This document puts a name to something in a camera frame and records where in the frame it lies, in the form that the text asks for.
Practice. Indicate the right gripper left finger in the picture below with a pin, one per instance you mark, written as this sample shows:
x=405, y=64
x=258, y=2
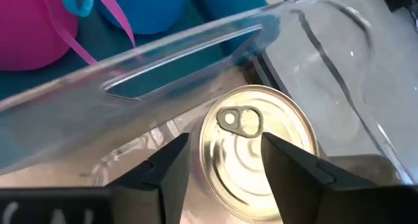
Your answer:
x=166, y=171

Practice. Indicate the teal plastic bin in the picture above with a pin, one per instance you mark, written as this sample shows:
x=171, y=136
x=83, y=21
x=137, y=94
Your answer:
x=228, y=2

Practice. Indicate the gold top tin can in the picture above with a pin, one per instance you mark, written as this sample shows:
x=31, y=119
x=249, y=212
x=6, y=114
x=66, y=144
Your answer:
x=235, y=171

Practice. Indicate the clear plastic bin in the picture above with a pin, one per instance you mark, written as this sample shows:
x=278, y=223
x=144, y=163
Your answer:
x=163, y=70

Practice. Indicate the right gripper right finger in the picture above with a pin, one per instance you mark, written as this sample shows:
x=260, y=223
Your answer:
x=290, y=178

